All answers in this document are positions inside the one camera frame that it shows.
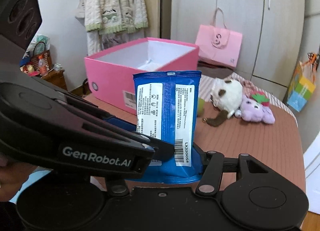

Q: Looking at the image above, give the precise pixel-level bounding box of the green foam ball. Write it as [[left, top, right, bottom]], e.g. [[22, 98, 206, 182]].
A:
[[197, 98, 205, 117]]

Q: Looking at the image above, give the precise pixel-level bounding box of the blue snack packet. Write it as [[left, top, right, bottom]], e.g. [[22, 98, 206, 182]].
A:
[[133, 70, 202, 184]]

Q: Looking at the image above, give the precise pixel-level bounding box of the pink strawberry plush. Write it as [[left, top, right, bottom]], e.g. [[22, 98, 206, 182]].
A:
[[250, 91, 270, 107]]

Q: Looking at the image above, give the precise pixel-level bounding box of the person's left hand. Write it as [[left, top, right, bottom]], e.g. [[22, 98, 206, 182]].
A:
[[0, 154, 37, 202]]

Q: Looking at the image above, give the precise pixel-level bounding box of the wooden side cabinet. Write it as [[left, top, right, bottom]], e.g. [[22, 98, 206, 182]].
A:
[[33, 69, 68, 91]]

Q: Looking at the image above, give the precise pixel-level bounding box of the wicker basket with items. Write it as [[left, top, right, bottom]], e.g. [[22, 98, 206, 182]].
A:
[[19, 34, 53, 76]]

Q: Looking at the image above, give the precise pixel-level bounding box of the pink storage box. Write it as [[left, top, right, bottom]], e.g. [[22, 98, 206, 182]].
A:
[[85, 37, 199, 114]]

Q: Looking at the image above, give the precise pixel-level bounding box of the purple plush toy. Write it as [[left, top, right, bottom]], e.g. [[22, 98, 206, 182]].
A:
[[234, 95, 275, 124]]

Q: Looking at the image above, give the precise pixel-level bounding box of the white brown plush toy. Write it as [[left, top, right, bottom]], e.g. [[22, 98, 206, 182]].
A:
[[204, 78, 243, 127]]

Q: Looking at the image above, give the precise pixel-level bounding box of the floral pink scrunchie cloth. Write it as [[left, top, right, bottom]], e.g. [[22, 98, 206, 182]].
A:
[[230, 73, 258, 98]]

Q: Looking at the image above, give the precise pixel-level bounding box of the striped table cloth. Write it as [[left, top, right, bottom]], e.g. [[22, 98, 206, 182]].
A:
[[199, 72, 298, 124]]

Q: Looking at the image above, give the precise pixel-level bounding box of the white door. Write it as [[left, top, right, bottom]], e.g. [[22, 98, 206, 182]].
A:
[[303, 134, 320, 214]]

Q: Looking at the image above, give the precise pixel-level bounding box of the colourful paper gift bag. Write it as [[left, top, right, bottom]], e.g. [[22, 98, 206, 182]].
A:
[[286, 52, 319, 112]]

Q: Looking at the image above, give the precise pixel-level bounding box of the pink paper shopping bag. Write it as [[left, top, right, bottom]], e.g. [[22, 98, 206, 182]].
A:
[[195, 7, 242, 69]]

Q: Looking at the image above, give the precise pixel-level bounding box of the cream knitted cardigan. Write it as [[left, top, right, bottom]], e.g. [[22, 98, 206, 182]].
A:
[[75, 0, 149, 56]]

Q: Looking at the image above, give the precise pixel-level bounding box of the grey wardrobe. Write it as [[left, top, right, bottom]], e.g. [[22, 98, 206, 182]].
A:
[[170, 0, 305, 99]]

